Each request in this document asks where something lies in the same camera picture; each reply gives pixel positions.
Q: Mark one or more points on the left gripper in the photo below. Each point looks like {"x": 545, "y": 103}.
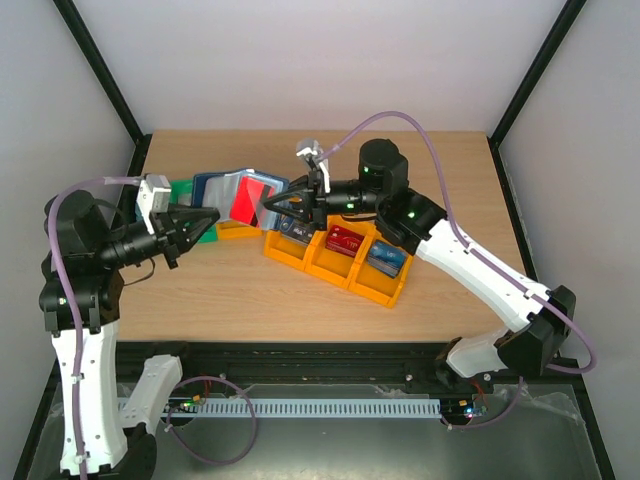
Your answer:
{"x": 167, "y": 232}

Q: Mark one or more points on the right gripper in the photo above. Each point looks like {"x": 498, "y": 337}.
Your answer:
{"x": 316, "y": 201}

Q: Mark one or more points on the red credit card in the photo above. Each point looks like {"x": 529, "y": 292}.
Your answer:
{"x": 248, "y": 205}

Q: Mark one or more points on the blue leather card holder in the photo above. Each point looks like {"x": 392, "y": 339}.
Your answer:
{"x": 218, "y": 189}

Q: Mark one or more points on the yellow triple storage bin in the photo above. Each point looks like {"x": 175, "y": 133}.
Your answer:
{"x": 349, "y": 272}

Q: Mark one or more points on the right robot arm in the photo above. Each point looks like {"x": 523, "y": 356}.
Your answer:
{"x": 534, "y": 317}

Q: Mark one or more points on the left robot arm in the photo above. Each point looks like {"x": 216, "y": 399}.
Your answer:
{"x": 80, "y": 302}

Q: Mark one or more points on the black card stack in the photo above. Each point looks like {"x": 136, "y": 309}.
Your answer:
{"x": 297, "y": 232}

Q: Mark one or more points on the red card stack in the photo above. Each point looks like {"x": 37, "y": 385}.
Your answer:
{"x": 343, "y": 241}

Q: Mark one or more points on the blue card stack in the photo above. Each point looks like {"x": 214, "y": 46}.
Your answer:
{"x": 386, "y": 258}

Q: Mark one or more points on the yellow single storage bin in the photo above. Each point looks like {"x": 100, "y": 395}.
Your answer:
{"x": 232, "y": 230}

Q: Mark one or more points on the green storage bin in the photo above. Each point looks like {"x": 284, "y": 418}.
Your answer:
{"x": 181, "y": 201}

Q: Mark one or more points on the black storage bin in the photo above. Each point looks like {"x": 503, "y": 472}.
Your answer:
{"x": 136, "y": 214}

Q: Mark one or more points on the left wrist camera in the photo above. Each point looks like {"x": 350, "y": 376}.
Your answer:
{"x": 153, "y": 196}

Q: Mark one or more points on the black aluminium frame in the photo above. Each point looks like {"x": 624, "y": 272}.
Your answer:
{"x": 327, "y": 361}

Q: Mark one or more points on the light blue cable duct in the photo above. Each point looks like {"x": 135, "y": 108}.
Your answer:
{"x": 272, "y": 408}

